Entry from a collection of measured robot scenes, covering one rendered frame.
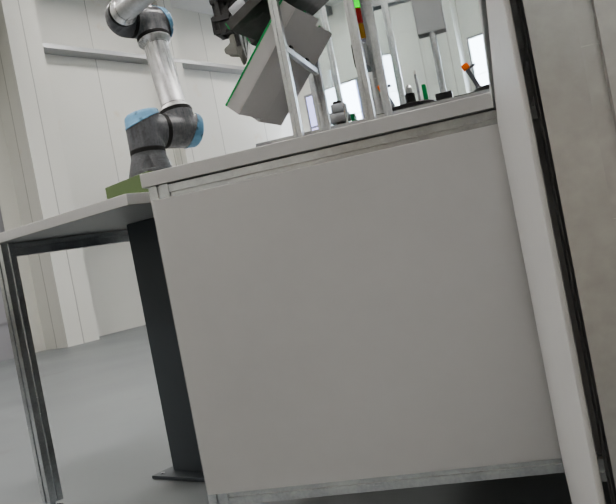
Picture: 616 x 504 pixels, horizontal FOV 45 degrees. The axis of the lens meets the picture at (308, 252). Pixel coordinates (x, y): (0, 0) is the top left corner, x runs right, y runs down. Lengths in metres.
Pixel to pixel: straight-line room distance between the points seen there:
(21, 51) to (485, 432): 9.45
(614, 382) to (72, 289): 9.76
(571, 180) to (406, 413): 1.19
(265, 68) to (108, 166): 9.61
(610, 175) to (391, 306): 1.14
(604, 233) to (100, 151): 11.08
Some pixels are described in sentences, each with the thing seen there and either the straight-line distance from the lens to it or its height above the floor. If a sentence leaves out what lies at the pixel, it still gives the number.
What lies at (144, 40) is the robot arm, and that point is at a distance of 2.72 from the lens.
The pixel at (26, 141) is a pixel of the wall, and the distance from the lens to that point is 10.13.
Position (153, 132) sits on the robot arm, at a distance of 2.48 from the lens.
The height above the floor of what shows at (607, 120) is 0.67.
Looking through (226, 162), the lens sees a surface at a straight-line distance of 1.53.
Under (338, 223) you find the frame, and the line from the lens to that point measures 1.46.
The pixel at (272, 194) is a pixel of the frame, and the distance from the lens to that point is 1.49.
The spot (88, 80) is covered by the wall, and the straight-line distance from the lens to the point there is 11.58.
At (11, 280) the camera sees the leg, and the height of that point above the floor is 0.72.
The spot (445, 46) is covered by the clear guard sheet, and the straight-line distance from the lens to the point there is 3.59.
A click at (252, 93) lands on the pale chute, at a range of 1.82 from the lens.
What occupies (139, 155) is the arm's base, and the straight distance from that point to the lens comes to 2.46.
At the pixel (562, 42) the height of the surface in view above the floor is 0.70.
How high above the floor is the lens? 0.64
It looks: level
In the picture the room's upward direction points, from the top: 11 degrees counter-clockwise
